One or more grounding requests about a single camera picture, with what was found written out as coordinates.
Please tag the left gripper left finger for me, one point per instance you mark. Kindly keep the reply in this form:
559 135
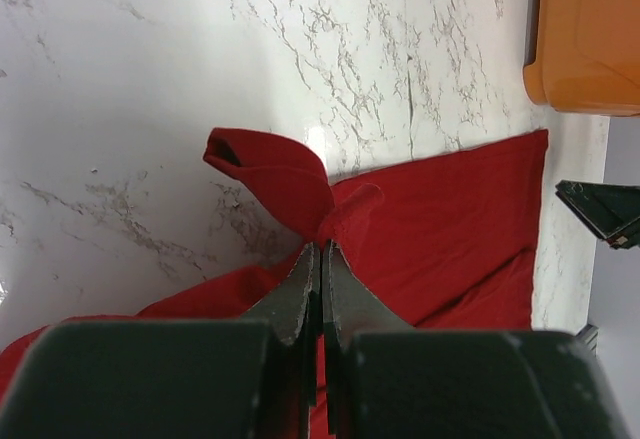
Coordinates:
248 377

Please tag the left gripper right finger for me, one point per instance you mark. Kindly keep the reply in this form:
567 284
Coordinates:
387 379

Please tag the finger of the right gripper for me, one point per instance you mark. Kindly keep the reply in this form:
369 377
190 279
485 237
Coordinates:
610 212

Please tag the dark red t shirt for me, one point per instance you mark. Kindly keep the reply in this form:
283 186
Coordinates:
446 243

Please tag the orange plastic basket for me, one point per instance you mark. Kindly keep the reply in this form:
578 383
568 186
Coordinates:
585 56

